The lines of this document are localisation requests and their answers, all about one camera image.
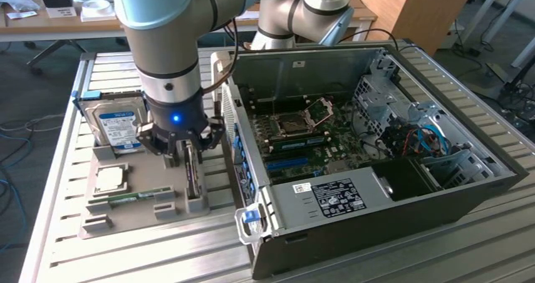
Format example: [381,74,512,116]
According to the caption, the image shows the grey power supply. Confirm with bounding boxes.
[266,166,396,229]

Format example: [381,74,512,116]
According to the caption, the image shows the white tape roll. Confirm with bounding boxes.
[81,0,113,14]

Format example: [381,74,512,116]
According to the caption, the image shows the black wire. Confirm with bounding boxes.
[358,132,396,160]

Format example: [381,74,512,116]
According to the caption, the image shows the open black PC case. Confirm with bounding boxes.
[209,43,529,280]

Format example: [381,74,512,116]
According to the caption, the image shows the flat white box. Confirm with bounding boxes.
[79,9,117,23]

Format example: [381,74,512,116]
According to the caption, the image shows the white boxes on desk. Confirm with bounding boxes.
[41,0,77,19]

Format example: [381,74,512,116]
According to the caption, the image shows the metal socket cover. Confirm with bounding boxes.
[302,97,334,127]

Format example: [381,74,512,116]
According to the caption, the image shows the green GPU with black fan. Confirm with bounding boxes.
[177,138,202,200]

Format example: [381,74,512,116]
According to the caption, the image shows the white paper label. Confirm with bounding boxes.
[5,10,38,20]

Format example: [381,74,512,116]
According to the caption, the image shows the hard disk with blue carrier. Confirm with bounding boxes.
[71,89,150,155]

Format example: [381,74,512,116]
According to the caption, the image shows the blue disk wire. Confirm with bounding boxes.
[417,125,453,157]

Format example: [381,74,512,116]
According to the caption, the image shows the perforated silver disk bay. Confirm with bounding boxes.
[352,75,418,146]

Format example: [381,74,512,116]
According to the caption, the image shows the loose green RAM stick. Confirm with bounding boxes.
[86,187,171,204]

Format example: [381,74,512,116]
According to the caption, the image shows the wooden desk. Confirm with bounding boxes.
[0,0,377,52]

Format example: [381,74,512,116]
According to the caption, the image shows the blue expansion slot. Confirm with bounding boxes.
[265,157,312,171]

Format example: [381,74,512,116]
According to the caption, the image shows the white floor cable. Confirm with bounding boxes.
[0,113,65,133]

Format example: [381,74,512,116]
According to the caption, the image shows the wooden cabinet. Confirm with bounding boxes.
[345,0,480,57]

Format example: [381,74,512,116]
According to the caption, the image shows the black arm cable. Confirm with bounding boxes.
[199,0,242,93]

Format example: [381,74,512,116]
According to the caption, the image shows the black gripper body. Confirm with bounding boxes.
[143,91,209,142]

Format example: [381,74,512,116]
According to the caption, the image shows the white desk frame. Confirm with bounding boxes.
[457,0,535,68]

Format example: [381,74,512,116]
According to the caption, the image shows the grey parts rack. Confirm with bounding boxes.
[77,140,211,240]

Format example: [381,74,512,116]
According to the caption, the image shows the black cable behind case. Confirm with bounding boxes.
[354,28,414,54]

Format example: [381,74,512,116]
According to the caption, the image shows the slanted silver disk bay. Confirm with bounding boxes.
[420,148,493,190]

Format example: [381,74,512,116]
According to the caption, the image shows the blue floor cable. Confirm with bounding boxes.
[0,135,31,252]

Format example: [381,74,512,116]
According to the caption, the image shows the silver CPU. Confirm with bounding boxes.
[93,167,126,192]

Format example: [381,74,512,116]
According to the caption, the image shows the CPU socket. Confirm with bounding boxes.
[270,112,309,136]

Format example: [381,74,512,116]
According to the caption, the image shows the red disk wire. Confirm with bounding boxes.
[400,128,421,157]

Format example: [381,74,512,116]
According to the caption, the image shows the grey chipset heatsink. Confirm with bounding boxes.
[328,160,356,174]

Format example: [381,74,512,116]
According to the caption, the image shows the green motherboard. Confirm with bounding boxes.
[245,98,377,185]

